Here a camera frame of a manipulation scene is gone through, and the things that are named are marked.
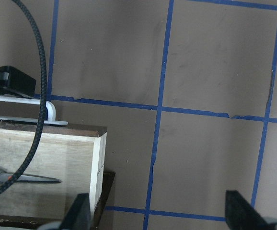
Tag wooden drawer with white handle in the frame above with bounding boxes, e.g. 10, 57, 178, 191
0, 102, 107, 219

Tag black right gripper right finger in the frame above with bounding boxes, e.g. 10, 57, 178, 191
225, 190, 268, 230

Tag dark brown drawer cabinet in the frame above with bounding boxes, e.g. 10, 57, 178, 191
0, 172, 115, 230

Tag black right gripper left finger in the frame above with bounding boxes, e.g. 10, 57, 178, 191
59, 193, 91, 230

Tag orange grey scissors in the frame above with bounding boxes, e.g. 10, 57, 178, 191
0, 162, 62, 185

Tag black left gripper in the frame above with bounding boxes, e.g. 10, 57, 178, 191
0, 66, 36, 98

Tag black braided cable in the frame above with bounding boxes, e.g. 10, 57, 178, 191
0, 0, 48, 204

